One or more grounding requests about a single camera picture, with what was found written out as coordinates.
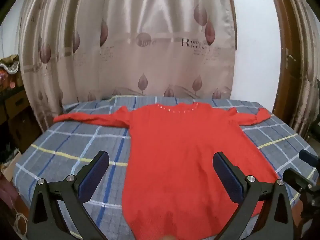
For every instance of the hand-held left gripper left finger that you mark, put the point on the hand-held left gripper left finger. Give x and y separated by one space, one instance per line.
93 177

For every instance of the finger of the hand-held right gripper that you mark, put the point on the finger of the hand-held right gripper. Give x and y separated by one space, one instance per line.
297 180
308 157

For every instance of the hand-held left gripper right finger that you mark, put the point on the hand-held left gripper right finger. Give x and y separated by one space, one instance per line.
228 177

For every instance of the red knit sweater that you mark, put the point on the red knit sweater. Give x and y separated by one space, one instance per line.
175 155

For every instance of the grey plaid blanket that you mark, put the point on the grey plaid blanket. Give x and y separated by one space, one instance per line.
75 142

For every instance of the brown cardboard box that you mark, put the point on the brown cardboard box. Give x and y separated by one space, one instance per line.
16 103
23 135

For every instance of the open cardboard box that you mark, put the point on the open cardboard box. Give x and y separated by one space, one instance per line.
11 165

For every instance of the beige striped curtain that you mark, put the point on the beige striped curtain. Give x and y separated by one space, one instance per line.
305 55

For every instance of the brown wooden door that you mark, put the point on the brown wooden door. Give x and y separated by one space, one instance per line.
280 55

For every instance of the pink patterned bundle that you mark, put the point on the pink patterned bundle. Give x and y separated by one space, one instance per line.
10 81

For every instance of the beige leaf-print curtain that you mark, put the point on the beige leaf-print curtain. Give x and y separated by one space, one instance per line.
150 55

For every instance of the lace-edged patterned cloth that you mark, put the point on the lace-edged patterned cloth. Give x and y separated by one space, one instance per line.
10 63

